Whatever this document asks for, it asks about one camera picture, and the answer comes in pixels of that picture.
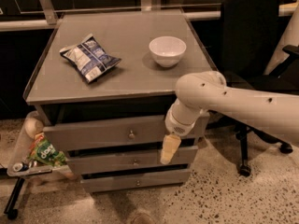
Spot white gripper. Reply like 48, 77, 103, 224
160, 107, 196, 164

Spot grey top drawer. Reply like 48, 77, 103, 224
42, 112, 210, 151

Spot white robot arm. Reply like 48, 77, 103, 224
161, 1, 299, 164

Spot grey bottom drawer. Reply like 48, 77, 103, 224
81, 169, 191, 192

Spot grey drawer cabinet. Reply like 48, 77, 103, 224
24, 10, 215, 181

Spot white ceramic bowl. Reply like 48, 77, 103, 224
149, 36, 187, 68

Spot blue white chip bag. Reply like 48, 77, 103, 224
60, 34, 121, 83

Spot green snack bag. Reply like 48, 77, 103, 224
29, 133, 66, 167

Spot clear side basket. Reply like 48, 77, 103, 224
7, 125, 77, 180

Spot beige round object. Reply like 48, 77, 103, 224
24, 118, 44, 138

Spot black office chair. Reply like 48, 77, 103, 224
219, 0, 299, 176

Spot soda can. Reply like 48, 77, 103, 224
12, 162, 29, 172

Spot black stand leg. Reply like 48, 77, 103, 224
4, 177, 24, 220

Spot metal railing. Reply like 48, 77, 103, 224
0, 0, 299, 33

